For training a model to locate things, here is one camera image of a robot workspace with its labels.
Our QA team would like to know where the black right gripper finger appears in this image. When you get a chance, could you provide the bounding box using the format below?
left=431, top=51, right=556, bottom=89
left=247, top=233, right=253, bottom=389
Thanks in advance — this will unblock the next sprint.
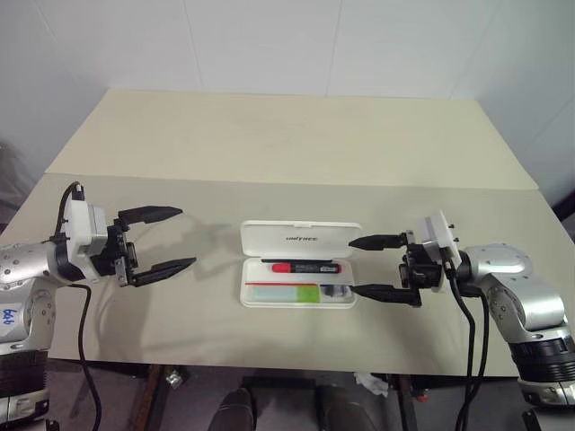
left=351, top=283, right=424, bottom=310
left=349, top=232, right=409, bottom=252

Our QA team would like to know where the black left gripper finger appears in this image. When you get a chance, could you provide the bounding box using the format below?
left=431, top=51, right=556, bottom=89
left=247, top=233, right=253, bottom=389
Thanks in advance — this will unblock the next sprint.
left=128, top=256, right=199, bottom=288
left=117, top=205, right=184, bottom=226

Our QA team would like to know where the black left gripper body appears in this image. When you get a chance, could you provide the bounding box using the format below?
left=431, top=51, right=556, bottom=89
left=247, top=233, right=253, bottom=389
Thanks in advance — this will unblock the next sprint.
left=91, top=216, right=138, bottom=289

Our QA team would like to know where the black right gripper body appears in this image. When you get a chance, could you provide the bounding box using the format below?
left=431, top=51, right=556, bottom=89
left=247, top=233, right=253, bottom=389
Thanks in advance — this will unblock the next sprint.
left=398, top=230, right=447, bottom=294

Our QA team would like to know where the black marker with red cap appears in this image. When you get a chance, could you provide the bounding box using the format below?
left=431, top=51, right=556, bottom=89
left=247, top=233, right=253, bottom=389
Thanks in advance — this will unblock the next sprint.
left=270, top=261, right=341, bottom=276

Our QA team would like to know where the light blue and green eraser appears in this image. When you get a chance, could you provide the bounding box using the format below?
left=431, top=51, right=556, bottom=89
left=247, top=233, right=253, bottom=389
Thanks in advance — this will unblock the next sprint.
left=248, top=286, right=322, bottom=303

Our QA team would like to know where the white plastic pencil case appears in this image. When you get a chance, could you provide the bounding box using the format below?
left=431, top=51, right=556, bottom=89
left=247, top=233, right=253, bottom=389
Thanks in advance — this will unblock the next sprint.
left=237, top=218, right=363, bottom=311

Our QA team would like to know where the white crumpled paper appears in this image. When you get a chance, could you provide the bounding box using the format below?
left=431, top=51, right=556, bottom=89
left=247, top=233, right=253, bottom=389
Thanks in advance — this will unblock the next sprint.
left=351, top=371, right=390, bottom=400

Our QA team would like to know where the dark metal table leg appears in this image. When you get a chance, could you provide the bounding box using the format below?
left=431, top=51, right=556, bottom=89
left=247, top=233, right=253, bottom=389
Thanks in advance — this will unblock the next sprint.
left=389, top=374, right=424, bottom=431
left=141, top=364, right=168, bottom=431

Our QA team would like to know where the black table crossbar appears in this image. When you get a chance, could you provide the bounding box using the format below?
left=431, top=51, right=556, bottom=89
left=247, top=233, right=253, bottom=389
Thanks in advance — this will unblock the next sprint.
left=241, top=375, right=318, bottom=392

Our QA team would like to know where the dark rounded shape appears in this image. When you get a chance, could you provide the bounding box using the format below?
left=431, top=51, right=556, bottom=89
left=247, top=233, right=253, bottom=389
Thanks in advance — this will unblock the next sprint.
left=217, top=387, right=258, bottom=431

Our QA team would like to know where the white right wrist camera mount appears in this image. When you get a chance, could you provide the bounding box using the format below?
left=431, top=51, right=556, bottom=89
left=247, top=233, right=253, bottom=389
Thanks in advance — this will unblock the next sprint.
left=417, top=208, right=463, bottom=296

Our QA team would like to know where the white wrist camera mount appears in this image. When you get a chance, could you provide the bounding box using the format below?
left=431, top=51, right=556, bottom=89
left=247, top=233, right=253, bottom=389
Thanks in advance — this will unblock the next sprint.
left=417, top=208, right=463, bottom=296
left=61, top=199, right=111, bottom=285

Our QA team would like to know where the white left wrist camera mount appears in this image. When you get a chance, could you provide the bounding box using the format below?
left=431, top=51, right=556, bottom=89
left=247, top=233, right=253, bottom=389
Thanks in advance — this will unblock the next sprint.
left=61, top=199, right=111, bottom=285

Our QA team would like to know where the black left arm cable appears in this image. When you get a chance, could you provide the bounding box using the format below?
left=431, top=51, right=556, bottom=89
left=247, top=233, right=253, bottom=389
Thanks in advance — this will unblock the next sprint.
left=52, top=181, right=111, bottom=431

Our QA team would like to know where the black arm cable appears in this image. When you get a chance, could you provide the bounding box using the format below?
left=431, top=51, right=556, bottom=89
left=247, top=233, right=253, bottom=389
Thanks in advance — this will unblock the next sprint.
left=460, top=289, right=491, bottom=391
left=442, top=249, right=478, bottom=431
left=52, top=181, right=111, bottom=431

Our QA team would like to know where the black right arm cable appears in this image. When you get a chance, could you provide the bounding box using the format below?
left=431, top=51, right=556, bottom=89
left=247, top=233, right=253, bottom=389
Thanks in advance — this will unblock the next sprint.
left=442, top=249, right=478, bottom=431
left=460, top=289, right=491, bottom=391

